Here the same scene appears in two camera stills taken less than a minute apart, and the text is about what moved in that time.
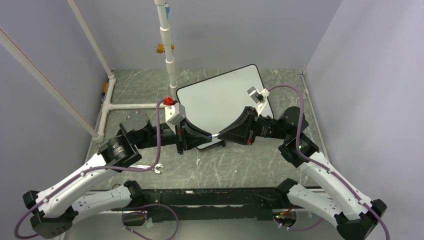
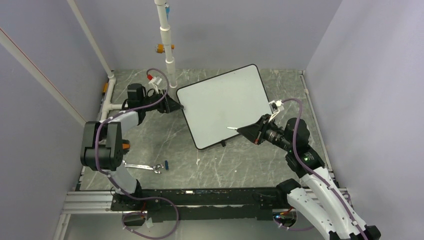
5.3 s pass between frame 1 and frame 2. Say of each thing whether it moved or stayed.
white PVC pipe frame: stayed
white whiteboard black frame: stayed
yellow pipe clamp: stayed
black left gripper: moved
